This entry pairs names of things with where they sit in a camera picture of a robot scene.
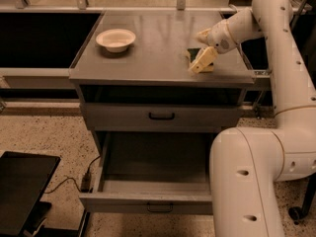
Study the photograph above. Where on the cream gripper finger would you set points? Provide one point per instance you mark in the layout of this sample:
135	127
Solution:
203	62

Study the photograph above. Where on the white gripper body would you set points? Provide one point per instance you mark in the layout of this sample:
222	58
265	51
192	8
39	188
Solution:
219	37

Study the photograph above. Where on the green and yellow sponge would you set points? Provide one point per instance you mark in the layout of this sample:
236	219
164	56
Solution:
191	54

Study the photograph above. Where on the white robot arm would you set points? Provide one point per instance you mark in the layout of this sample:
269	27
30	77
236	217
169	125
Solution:
246	162

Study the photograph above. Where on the grey drawer cabinet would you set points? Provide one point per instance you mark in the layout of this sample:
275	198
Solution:
154	69

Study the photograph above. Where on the closed upper drawer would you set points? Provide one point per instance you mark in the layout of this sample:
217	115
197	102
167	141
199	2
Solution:
134	117

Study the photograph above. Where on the open lower drawer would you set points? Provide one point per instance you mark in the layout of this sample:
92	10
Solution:
158	167

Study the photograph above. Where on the white bowl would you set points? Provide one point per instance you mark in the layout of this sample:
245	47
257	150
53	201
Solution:
116	40

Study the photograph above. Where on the black office chair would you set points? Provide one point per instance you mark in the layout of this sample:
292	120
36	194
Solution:
299	212

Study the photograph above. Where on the black monitor panel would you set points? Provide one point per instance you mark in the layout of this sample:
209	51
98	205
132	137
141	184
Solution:
23	180

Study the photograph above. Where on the black upper drawer handle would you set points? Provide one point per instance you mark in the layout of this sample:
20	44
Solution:
167	116

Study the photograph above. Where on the black drawer handle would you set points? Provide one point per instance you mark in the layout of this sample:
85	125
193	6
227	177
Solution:
159	208
167	116

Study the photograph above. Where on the black lower drawer handle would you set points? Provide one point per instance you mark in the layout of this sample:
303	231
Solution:
159	208

